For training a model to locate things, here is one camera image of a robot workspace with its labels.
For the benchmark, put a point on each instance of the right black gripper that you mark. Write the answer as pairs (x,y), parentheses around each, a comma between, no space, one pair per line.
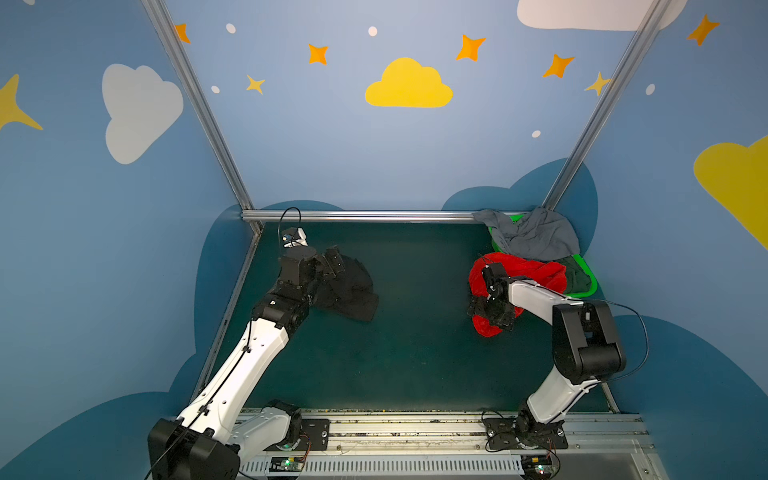
(489,303)

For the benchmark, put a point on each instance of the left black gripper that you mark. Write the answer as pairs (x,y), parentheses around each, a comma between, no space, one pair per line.
(327,267)

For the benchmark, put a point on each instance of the black t shirt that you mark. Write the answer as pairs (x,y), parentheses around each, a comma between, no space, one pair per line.
(350,295)

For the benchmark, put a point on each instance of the red t shirt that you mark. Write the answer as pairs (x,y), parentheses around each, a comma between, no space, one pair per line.
(550,275)

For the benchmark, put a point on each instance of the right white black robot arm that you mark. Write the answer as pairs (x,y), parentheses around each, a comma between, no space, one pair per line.
(585,343)

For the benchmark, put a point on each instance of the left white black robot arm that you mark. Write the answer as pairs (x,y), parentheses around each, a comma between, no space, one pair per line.
(204,441)

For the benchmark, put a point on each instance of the grey t shirt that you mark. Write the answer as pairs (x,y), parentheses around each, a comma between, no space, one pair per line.
(541,234)

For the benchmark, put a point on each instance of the dark green t shirt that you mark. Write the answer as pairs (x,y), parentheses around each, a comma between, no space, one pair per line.
(577,279)

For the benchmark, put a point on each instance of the green plastic basket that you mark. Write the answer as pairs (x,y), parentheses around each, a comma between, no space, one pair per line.
(544,236)

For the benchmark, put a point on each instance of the right controller board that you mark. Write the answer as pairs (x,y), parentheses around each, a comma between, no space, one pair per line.
(537,467)

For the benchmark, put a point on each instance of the controller board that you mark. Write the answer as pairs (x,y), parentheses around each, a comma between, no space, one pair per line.
(289,465)
(537,467)

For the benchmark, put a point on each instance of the left controller board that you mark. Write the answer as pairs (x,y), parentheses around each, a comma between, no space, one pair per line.
(289,465)

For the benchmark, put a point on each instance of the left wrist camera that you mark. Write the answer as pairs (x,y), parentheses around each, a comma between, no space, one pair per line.
(293,237)

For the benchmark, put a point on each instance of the back aluminium frame rail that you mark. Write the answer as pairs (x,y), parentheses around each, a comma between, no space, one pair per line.
(446,217)

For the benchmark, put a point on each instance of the left side table rail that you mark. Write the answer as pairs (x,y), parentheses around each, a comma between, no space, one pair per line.
(207,370)

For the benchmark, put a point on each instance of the table rail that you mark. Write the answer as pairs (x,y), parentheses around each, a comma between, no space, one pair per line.
(610,399)
(207,370)

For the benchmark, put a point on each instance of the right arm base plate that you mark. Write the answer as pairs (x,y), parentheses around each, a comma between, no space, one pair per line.
(513,434)

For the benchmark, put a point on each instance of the right side table rail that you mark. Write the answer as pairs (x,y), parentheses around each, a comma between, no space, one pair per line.
(610,399)

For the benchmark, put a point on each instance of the front aluminium rail bed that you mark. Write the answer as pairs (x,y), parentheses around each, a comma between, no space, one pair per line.
(451,445)

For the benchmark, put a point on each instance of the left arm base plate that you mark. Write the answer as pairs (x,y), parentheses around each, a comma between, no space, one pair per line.
(311,433)

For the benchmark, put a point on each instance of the left aluminium frame post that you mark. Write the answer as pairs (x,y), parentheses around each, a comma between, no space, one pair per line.
(161,20)

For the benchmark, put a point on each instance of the aluminium frame post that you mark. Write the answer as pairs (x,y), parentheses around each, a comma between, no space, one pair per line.
(628,64)
(161,20)

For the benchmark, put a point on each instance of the right aluminium frame post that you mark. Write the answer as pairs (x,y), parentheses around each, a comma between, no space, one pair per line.
(628,64)

